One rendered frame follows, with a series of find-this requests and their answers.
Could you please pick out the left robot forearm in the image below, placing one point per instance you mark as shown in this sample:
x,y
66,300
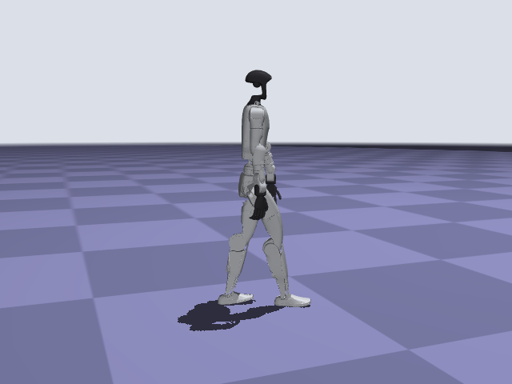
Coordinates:
x,y
270,168

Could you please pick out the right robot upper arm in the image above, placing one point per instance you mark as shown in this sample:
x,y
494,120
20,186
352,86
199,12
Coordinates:
x,y
256,119

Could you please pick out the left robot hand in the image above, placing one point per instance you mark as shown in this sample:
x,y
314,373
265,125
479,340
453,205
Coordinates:
x,y
273,189

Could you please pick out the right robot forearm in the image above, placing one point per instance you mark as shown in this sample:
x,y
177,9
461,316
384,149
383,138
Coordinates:
x,y
258,163

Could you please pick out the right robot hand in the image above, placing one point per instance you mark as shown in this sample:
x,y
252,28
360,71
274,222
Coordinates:
x,y
260,206

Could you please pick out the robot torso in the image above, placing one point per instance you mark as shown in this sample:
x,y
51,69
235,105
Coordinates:
x,y
246,178

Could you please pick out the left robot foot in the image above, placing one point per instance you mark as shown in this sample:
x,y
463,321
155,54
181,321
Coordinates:
x,y
235,298

